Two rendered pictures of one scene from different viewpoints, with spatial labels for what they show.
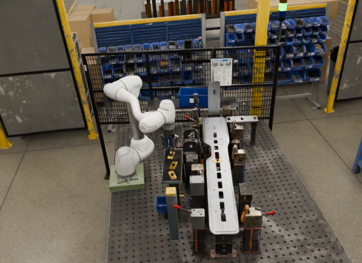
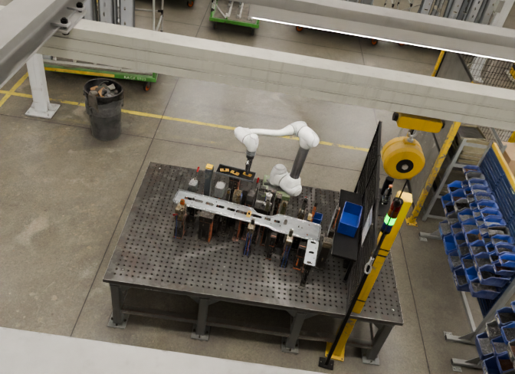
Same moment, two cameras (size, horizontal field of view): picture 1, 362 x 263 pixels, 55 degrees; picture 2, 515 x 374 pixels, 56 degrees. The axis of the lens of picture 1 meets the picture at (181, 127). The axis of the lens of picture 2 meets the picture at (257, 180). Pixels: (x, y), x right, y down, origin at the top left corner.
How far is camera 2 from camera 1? 438 cm
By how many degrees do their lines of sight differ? 71
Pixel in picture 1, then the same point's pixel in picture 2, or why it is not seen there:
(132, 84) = (302, 135)
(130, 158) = (273, 172)
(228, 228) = (178, 197)
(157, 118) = (240, 133)
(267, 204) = (214, 260)
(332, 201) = not seen: outside the picture
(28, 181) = (342, 177)
